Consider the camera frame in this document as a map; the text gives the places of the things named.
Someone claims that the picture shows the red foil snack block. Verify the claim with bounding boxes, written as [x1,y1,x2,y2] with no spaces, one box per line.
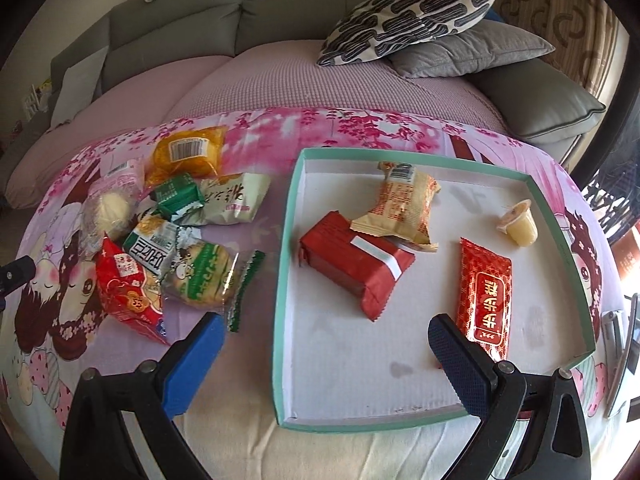
[298,210,416,322]

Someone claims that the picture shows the small jelly cup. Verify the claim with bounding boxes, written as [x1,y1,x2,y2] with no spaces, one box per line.
[497,200,538,247]

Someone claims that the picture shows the black white patterned pillow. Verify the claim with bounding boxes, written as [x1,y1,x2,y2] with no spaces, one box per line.
[317,0,495,67]

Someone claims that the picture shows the pale green rice cracker packet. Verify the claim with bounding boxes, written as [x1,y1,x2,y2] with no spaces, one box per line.
[176,172,271,226]

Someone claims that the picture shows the dark green snack packet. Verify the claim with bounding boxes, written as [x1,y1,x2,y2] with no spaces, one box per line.
[151,174,205,221]

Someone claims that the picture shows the light grey pillow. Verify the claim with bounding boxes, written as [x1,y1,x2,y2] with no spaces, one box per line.
[50,47,108,128]

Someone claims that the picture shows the beige orange pastry packet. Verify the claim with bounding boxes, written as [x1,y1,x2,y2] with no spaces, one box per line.
[350,162,440,252]

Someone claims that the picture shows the teal rimmed cardboard tray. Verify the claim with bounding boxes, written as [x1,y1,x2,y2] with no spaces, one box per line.
[272,148,596,432]

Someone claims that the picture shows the orange bread packet with barcode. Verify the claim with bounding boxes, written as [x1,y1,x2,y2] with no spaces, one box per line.
[145,127,227,186]

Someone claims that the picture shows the pink clear bun packet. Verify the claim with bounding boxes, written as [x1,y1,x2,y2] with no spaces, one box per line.
[79,158,144,259]

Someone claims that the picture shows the red gold candy bar packet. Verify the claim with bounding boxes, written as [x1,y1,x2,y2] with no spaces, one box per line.
[457,237,513,362]

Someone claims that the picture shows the pink checked sofa cover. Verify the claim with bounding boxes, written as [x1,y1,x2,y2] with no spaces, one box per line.
[1,40,509,209]

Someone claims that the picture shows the grey cushion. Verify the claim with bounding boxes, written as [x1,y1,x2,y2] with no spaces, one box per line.
[388,20,555,79]

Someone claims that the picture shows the pink cartoon blanket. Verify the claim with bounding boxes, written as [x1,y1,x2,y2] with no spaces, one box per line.
[1,107,628,479]

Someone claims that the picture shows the grey sofa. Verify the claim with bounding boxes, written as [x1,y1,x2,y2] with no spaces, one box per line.
[0,0,608,196]

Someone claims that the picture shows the red nice snack bag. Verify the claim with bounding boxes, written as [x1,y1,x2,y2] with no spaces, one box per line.
[96,235,168,344]

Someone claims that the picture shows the green white Korean snack packet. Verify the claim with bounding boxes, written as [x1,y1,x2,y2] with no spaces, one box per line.
[122,214,202,278]

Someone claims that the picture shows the clear green round cookie packet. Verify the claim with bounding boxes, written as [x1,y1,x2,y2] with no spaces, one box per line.
[162,236,265,333]

